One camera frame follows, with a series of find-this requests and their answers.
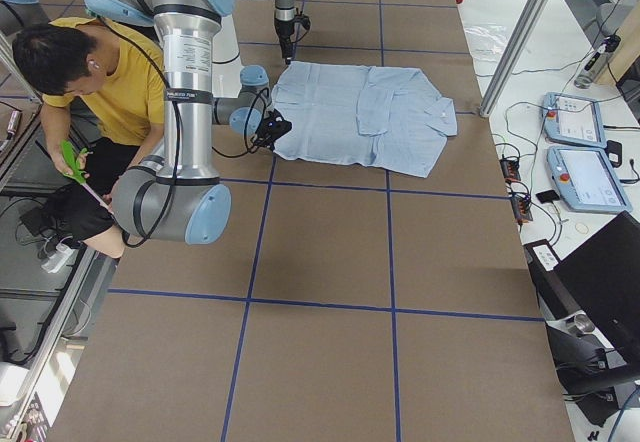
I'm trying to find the person in yellow shirt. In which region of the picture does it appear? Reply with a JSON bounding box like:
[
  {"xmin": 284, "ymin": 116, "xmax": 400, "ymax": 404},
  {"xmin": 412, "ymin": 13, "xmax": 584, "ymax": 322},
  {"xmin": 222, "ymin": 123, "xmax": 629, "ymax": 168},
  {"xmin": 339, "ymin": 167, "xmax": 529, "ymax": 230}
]
[{"xmin": 11, "ymin": 16, "xmax": 166, "ymax": 263}]

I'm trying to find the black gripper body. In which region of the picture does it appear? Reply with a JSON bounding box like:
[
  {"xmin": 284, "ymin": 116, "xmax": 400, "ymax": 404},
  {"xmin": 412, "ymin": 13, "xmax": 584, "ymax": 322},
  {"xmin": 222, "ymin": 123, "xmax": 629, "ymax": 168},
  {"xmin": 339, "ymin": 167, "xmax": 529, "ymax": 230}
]
[
  {"xmin": 252, "ymin": 109, "xmax": 292, "ymax": 150},
  {"xmin": 274, "ymin": 20, "xmax": 298, "ymax": 55}
]

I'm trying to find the light blue button-up shirt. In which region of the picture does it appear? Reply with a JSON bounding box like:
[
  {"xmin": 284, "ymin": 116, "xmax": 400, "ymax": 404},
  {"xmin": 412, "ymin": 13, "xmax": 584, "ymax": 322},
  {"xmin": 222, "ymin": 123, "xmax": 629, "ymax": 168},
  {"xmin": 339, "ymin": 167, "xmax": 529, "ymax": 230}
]
[{"xmin": 273, "ymin": 61, "xmax": 458, "ymax": 178}]

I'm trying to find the green tool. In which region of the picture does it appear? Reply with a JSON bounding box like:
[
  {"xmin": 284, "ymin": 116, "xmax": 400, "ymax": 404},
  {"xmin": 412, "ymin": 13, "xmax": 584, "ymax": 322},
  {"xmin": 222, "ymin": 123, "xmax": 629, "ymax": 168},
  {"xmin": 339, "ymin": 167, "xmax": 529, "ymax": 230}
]
[{"xmin": 60, "ymin": 140, "xmax": 90, "ymax": 185}]

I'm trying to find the orange connector box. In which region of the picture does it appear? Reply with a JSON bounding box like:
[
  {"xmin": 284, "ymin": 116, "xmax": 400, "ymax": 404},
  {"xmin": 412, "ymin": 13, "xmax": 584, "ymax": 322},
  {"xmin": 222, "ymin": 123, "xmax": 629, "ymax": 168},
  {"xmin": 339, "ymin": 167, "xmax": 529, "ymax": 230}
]
[{"xmin": 499, "ymin": 158, "xmax": 521, "ymax": 182}]

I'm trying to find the aluminium frame post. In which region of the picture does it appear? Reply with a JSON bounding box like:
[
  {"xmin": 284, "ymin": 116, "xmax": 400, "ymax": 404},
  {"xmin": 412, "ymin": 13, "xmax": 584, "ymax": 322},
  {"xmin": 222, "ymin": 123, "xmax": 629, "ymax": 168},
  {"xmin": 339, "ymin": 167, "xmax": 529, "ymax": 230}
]
[{"xmin": 478, "ymin": 0, "xmax": 548, "ymax": 118}]

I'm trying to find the upper teach pendant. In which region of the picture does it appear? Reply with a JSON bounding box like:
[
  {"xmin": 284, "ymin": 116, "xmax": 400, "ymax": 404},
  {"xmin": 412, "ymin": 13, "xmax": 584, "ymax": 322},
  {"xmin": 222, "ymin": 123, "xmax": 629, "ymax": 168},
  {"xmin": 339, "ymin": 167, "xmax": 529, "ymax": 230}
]
[{"xmin": 542, "ymin": 92, "xmax": 607, "ymax": 149}]

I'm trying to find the white power strip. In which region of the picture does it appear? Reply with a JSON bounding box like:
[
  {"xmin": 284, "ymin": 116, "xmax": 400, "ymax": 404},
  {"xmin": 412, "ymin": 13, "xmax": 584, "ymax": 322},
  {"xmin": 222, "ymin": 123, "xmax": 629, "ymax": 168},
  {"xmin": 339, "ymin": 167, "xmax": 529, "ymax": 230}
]
[{"xmin": 41, "ymin": 242, "xmax": 75, "ymax": 274}]

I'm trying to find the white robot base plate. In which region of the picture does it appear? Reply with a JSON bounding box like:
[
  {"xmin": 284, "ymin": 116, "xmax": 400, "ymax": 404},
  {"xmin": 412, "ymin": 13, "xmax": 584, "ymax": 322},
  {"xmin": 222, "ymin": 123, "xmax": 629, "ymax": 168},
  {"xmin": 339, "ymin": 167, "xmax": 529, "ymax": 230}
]
[{"xmin": 212, "ymin": 15, "xmax": 243, "ymax": 98}]

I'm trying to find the water bottle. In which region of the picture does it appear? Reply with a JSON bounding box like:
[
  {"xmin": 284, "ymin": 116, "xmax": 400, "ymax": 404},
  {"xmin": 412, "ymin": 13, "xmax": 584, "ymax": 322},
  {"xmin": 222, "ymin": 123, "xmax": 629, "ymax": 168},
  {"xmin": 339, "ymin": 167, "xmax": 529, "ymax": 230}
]
[{"xmin": 574, "ymin": 34, "xmax": 621, "ymax": 89}]

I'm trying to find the lower teach pendant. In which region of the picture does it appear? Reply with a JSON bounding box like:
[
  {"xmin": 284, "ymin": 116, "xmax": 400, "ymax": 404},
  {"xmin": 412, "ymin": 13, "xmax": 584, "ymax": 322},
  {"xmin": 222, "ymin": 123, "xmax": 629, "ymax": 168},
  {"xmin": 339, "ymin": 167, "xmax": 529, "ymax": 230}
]
[{"xmin": 546, "ymin": 145, "xmax": 632, "ymax": 214}]

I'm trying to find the black monitor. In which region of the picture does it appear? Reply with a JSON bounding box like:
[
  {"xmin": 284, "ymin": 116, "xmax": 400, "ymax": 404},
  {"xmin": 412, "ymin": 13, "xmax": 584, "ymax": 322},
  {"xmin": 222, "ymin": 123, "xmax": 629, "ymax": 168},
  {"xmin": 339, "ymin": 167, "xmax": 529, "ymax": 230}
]
[{"xmin": 523, "ymin": 210, "xmax": 640, "ymax": 428}]

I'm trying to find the teach pendant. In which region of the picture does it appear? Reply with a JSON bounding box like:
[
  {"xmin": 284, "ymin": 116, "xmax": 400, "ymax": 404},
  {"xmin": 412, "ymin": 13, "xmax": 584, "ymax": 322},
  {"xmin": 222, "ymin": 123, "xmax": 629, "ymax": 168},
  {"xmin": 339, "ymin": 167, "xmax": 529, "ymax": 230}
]
[
  {"xmin": 542, "ymin": 92, "xmax": 607, "ymax": 149},
  {"xmin": 546, "ymin": 145, "xmax": 632, "ymax": 214}
]

